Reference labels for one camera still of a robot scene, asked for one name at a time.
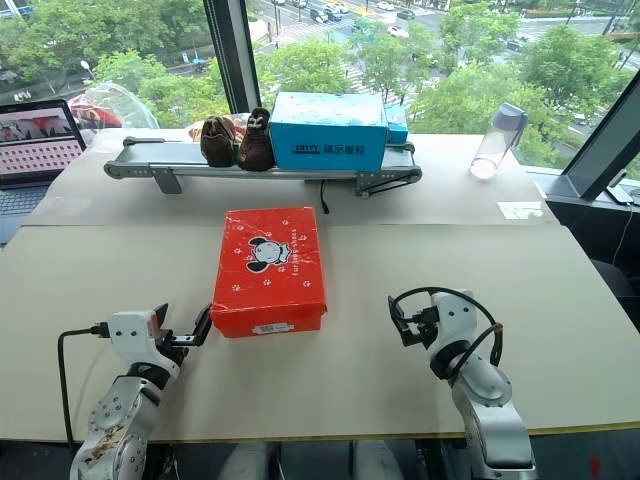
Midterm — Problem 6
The small blue box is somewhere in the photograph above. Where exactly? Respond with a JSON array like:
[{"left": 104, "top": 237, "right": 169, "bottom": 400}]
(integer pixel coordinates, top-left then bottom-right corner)
[{"left": 383, "top": 103, "right": 410, "bottom": 145}]

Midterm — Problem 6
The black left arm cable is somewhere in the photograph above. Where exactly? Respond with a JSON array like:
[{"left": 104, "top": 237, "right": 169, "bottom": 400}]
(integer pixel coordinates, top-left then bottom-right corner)
[{"left": 57, "top": 323, "right": 112, "bottom": 447}]

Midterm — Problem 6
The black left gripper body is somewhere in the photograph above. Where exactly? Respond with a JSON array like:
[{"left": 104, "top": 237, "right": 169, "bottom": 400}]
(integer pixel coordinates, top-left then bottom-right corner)
[{"left": 149, "top": 327, "right": 199, "bottom": 370}]

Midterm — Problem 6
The white phone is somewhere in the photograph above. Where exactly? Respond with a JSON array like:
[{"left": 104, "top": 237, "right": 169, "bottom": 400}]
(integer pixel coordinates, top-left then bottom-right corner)
[{"left": 605, "top": 183, "right": 640, "bottom": 207}]

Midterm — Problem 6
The open laptop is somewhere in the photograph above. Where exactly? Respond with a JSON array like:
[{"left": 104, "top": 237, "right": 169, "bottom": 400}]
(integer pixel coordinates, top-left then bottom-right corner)
[{"left": 0, "top": 97, "right": 89, "bottom": 217}]

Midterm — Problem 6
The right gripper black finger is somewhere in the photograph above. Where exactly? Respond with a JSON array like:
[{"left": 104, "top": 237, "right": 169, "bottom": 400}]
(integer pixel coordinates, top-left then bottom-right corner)
[
  {"left": 398, "top": 325, "right": 428, "bottom": 350},
  {"left": 387, "top": 294, "right": 408, "bottom": 333}
]

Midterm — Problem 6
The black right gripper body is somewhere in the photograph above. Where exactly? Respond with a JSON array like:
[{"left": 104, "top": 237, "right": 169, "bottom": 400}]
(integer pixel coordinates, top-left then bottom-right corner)
[{"left": 405, "top": 304, "right": 442, "bottom": 347}]

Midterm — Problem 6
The clear bottle purple lid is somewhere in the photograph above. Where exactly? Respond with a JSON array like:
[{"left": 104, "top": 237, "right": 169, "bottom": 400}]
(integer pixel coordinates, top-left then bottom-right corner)
[{"left": 468, "top": 101, "right": 530, "bottom": 182}]

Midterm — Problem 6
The grey conveyor belt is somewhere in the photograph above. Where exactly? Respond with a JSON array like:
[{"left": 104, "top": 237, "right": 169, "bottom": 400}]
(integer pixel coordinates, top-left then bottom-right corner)
[{"left": 103, "top": 135, "right": 424, "bottom": 200}]

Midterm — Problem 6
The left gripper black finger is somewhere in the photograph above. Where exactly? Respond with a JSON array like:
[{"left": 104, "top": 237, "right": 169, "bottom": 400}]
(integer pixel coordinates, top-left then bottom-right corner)
[
  {"left": 191, "top": 302, "right": 214, "bottom": 350},
  {"left": 151, "top": 301, "right": 172, "bottom": 335}
]

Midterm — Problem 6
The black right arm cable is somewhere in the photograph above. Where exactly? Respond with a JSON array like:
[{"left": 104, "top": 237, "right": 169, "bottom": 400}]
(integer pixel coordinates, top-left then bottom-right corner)
[{"left": 390, "top": 285, "right": 504, "bottom": 367}]

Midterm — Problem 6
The white charging cable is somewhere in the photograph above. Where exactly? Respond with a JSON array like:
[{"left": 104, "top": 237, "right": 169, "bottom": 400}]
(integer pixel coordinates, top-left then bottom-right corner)
[{"left": 610, "top": 200, "right": 637, "bottom": 267}]

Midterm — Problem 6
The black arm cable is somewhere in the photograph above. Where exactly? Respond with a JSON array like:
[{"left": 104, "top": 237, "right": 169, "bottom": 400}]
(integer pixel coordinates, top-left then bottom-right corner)
[
  {"left": 57, "top": 323, "right": 112, "bottom": 447},
  {"left": 390, "top": 285, "right": 504, "bottom": 367}
]

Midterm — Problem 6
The black slanted window frame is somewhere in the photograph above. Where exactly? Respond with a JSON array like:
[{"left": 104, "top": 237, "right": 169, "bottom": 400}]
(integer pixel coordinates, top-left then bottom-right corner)
[{"left": 543, "top": 73, "right": 640, "bottom": 204}]

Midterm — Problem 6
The clear plastic bag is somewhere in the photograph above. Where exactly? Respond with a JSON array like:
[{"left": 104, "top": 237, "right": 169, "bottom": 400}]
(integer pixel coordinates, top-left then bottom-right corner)
[{"left": 66, "top": 81, "right": 162, "bottom": 147}]

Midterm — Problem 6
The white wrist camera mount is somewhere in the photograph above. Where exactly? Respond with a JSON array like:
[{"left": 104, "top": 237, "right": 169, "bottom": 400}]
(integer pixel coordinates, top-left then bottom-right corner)
[
  {"left": 429, "top": 289, "right": 477, "bottom": 352},
  {"left": 106, "top": 309, "right": 162, "bottom": 352}
]

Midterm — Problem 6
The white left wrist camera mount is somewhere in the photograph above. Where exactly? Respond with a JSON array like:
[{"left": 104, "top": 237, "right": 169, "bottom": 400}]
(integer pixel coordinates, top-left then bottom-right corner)
[{"left": 106, "top": 309, "right": 162, "bottom": 352}]

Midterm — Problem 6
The black window pillar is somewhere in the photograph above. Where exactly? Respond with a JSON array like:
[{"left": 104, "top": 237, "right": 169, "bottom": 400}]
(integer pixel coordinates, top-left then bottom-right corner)
[{"left": 201, "top": 0, "right": 262, "bottom": 117}]

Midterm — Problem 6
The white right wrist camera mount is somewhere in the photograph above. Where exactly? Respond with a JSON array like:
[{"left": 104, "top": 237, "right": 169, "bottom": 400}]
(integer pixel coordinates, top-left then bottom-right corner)
[{"left": 429, "top": 289, "right": 477, "bottom": 352}]

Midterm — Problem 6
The blue shoe box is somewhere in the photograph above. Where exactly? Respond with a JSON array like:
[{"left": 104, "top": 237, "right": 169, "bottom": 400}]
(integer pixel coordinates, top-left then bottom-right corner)
[{"left": 267, "top": 91, "right": 390, "bottom": 172}]

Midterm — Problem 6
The red shoe box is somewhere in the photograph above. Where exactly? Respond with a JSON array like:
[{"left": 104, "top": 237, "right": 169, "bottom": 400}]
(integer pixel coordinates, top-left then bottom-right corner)
[{"left": 209, "top": 205, "right": 329, "bottom": 341}]

